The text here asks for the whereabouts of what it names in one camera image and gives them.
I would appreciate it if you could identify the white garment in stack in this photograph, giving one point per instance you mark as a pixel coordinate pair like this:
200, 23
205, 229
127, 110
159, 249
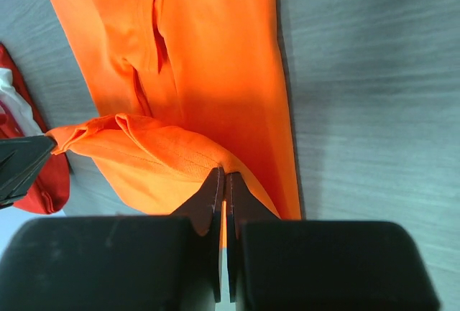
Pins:
17, 105

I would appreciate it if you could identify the orange t-shirt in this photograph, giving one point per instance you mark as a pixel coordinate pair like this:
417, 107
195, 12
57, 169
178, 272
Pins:
182, 87

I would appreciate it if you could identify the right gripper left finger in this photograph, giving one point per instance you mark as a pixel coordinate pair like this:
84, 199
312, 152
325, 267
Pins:
119, 262

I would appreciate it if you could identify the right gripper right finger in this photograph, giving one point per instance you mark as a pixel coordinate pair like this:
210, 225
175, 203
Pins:
276, 264

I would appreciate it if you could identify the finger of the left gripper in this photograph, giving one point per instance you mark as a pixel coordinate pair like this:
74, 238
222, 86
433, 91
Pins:
21, 161

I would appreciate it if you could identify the folded red t-shirt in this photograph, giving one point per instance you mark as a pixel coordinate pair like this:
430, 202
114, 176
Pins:
51, 189

